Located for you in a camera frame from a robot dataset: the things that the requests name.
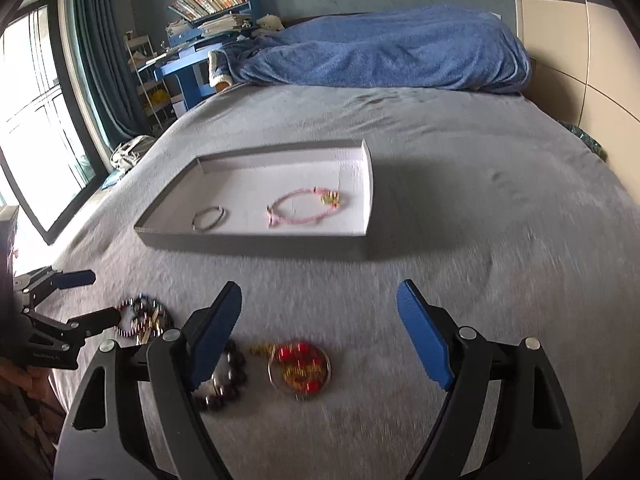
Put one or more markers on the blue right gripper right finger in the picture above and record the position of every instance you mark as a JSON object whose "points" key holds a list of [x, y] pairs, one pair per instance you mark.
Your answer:
{"points": [[430, 330]]}

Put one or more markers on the patterned sleeve forearm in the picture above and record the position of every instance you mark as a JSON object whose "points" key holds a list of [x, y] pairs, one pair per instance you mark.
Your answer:
{"points": [[30, 430]]}

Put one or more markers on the grey bed cover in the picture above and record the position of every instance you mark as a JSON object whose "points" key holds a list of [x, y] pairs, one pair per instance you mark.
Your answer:
{"points": [[491, 207]]}

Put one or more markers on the blue blanket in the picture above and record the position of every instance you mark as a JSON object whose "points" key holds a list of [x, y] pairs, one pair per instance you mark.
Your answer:
{"points": [[441, 47]]}

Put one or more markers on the left hand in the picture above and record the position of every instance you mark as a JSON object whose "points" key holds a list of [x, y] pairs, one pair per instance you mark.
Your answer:
{"points": [[33, 380]]}

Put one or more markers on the teal curtain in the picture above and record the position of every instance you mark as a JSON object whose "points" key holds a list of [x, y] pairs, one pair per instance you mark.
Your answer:
{"points": [[100, 53]]}

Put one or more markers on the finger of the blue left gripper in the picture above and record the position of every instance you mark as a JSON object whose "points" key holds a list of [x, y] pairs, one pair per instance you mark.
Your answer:
{"points": [[94, 323], [68, 280]]}

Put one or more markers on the blue desk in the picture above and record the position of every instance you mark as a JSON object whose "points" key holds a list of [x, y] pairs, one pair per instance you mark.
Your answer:
{"points": [[190, 66]]}

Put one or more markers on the white shelf rack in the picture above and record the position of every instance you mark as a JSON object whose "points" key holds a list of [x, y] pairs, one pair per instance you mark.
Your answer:
{"points": [[152, 92]]}

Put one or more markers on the grey cardboard tray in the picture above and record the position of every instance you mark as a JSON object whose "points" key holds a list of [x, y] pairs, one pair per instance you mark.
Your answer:
{"points": [[306, 200]]}

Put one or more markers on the grey bag on floor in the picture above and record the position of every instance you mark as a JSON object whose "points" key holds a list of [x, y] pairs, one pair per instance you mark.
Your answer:
{"points": [[129, 153]]}

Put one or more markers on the white wardrobe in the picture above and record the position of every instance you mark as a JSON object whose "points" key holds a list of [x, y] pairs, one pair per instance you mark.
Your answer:
{"points": [[586, 70]]}

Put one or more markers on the window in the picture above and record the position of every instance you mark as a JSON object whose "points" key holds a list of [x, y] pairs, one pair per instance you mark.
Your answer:
{"points": [[48, 157]]}

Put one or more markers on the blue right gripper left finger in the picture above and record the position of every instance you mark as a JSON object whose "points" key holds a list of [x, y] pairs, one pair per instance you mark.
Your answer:
{"points": [[211, 332]]}

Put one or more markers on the red bead gold charm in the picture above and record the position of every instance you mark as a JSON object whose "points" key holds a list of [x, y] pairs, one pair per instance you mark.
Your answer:
{"points": [[300, 367]]}

